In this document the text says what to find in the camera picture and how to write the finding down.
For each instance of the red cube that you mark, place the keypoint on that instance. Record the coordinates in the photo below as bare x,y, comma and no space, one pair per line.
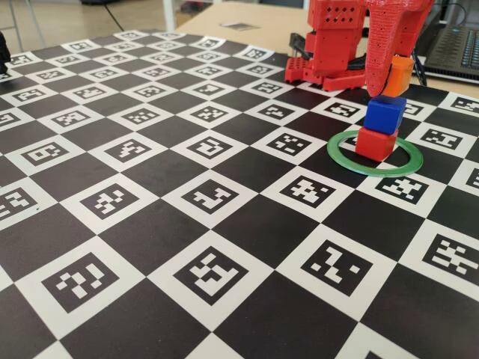
374,146

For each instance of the black white marker checkerboard mat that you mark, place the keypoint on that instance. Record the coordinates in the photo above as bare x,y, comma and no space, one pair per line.
239,232

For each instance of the red robot arm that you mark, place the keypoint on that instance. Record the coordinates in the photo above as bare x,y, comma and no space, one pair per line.
337,15

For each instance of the dark laptop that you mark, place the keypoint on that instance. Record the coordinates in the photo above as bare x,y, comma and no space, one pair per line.
456,52

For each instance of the grey metal leg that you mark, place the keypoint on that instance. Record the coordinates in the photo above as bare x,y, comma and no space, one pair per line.
15,26
37,22

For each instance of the orange cube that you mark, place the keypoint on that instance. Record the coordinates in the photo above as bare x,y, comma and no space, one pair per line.
400,75

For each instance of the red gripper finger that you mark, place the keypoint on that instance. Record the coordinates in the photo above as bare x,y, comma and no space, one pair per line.
381,45

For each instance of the black stand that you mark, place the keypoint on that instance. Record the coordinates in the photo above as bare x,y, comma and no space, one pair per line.
3,52

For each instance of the small printed marker sheet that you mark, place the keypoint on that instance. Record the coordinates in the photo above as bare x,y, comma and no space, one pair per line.
239,26

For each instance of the white post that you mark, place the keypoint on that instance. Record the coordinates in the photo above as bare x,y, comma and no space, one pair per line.
169,15

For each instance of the blue cube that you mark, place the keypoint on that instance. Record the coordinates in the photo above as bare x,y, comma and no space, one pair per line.
383,114

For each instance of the red gripper finger with black pad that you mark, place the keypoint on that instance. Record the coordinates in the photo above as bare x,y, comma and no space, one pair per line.
411,33

